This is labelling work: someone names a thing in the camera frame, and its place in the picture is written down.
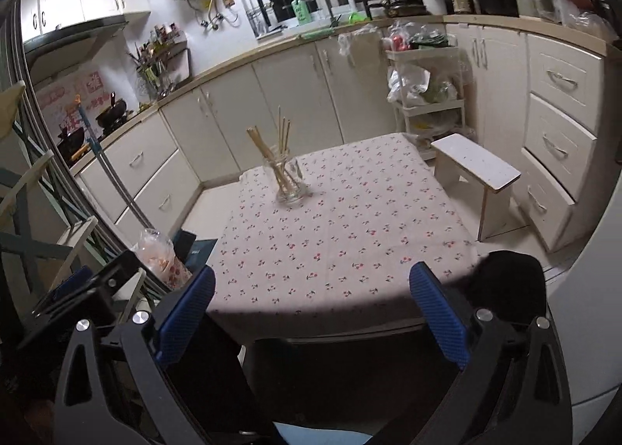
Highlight white plastic bag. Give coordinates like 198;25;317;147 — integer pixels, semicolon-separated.
387;65;431;105

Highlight floral printed cup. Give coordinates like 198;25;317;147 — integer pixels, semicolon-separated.
156;255;192;291

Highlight cream kitchen base cabinets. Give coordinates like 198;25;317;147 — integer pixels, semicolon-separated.
73;12;608;254

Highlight blue mop handle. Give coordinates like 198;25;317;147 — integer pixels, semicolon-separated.
73;96;149;237

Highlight white appliance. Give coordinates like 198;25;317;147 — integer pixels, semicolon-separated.
547;212;622;409

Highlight plastic bag with orange contents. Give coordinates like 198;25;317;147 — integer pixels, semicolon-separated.
137;228;176;277

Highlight green cloth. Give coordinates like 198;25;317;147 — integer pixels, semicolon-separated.
300;11;372;40

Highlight teal and beige wooden rack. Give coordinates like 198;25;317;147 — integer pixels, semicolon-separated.
0;80;100;314

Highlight person's black trousers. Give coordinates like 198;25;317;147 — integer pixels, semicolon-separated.
168;251;552;445

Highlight white storage trolley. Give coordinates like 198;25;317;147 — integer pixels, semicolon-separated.
386;44;470;144

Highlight teal dustpan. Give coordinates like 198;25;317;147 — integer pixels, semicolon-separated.
172;230;218;267

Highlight black wok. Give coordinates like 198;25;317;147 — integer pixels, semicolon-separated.
94;92;128;128
57;126;87;160

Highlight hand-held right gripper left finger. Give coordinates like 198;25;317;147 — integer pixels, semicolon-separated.
52;264;216;445

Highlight clear glass jar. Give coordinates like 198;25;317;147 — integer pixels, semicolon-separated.
262;153;309;205

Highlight bunch of wooden chopsticks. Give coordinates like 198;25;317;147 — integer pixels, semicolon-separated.
246;105;302;198

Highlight water heater hoses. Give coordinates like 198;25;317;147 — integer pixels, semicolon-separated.
192;0;241;32

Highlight crumpled clear plastic bag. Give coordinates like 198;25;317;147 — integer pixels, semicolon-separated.
566;7;618;42

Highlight floral cherry tablecloth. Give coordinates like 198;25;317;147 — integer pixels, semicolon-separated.
206;132;479;329

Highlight wall spice rack with bottles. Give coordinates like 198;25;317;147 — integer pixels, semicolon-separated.
127;24;191;100

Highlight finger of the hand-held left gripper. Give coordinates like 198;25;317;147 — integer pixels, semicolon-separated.
29;249;144;336
49;266;95;302

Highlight metal wire basket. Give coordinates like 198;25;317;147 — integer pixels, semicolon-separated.
245;5;273;37

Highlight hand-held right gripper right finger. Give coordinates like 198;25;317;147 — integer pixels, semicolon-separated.
384;261;571;445

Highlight red paper wall decorations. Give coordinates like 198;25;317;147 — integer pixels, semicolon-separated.
36;67;115;135

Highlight bagged food packages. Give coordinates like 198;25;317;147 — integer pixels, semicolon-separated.
384;22;458;51

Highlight grey range hood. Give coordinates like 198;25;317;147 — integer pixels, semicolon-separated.
22;19;129;69

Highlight light blue cloth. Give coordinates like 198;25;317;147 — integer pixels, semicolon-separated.
272;423;375;445

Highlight hanging clear plastic bag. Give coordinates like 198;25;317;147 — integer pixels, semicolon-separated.
337;27;384;67

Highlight small white stool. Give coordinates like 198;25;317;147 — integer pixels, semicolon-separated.
431;133;522;242

